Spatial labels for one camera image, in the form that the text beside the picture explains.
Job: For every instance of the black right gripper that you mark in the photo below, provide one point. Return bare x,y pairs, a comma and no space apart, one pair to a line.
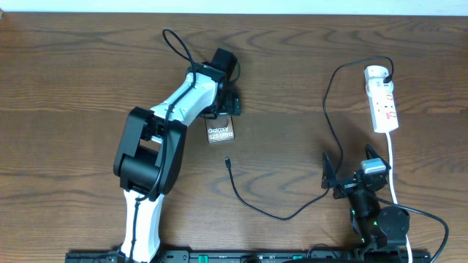
329,174

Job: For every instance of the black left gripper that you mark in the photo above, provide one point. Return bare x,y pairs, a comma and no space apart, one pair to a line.
229,104

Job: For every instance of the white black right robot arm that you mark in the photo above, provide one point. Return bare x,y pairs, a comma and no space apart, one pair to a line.
380,227

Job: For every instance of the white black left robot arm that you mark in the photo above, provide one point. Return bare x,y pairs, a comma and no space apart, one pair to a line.
151,149

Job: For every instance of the white power strip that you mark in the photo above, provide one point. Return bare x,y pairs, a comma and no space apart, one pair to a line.
382,105

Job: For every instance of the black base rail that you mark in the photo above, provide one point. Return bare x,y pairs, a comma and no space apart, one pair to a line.
320,254

